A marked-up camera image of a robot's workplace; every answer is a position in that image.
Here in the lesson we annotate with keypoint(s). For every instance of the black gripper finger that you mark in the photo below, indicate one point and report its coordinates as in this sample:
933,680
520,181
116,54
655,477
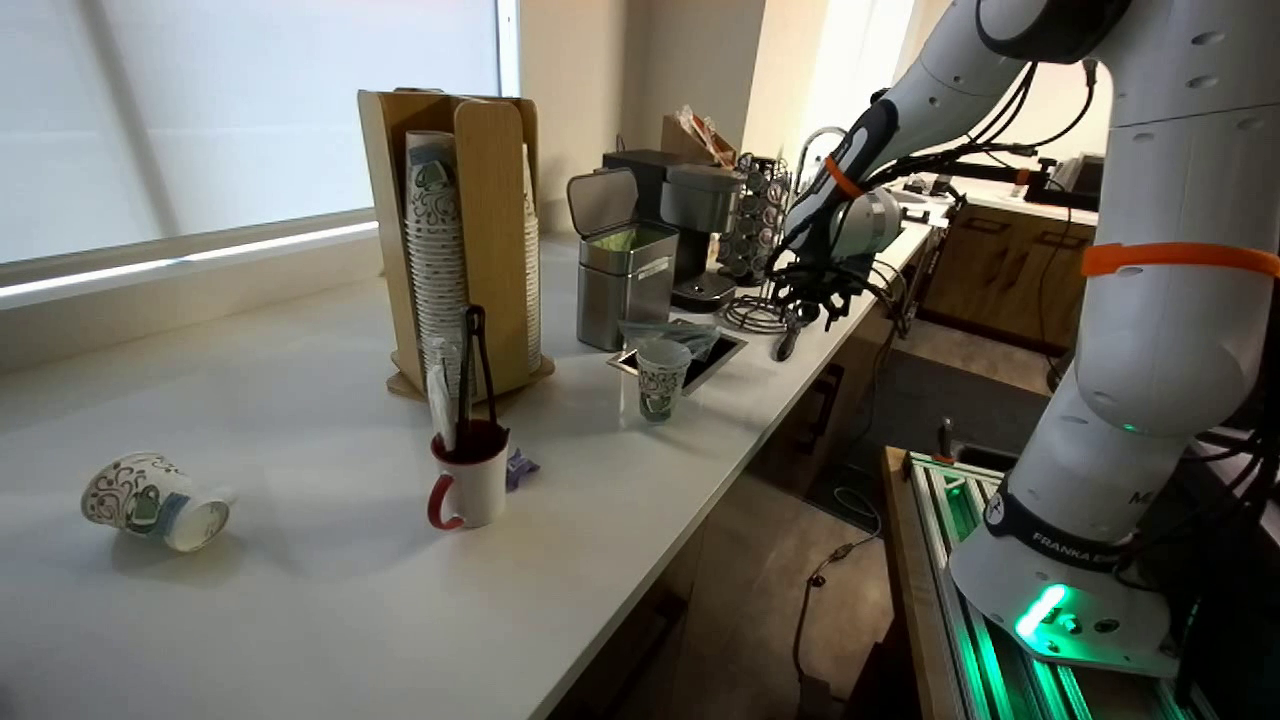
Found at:
839,307
788,307

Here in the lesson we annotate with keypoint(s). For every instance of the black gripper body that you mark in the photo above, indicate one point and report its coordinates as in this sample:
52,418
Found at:
817,270

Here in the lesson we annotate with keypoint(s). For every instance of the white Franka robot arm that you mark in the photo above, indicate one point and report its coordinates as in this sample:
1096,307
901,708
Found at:
1172,332

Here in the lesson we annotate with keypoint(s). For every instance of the aluminium robot base table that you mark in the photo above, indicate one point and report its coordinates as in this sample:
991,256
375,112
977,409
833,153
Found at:
933,574

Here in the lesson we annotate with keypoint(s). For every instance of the grey coffee machine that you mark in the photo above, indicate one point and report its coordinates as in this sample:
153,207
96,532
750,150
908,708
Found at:
701,200

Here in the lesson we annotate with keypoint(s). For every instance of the patterned paper cup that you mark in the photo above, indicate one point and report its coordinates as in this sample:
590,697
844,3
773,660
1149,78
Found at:
142,492
663,383

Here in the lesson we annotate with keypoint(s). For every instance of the wooden coffee cup holder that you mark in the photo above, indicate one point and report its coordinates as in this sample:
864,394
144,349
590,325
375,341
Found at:
494,243

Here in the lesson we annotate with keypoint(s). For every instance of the brown wooden cabinet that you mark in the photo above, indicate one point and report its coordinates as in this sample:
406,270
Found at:
1002,275

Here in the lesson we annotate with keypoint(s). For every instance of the wooden box with packets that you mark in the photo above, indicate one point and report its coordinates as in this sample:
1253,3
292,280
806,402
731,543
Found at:
687,142

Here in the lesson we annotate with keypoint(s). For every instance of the black device box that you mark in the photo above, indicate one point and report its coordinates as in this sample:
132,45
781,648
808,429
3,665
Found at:
1072,181

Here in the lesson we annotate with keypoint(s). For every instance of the small purple wrapper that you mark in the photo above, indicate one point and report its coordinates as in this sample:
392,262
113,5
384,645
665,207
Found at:
520,470

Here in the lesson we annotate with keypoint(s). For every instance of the black tongs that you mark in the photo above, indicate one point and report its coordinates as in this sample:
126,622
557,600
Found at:
468,325

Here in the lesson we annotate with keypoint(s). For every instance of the stack of patterned paper cups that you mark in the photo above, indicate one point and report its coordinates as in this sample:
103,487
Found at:
436,265

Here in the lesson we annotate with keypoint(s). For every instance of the window with white blinds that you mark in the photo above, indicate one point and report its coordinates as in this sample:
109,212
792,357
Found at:
265,104

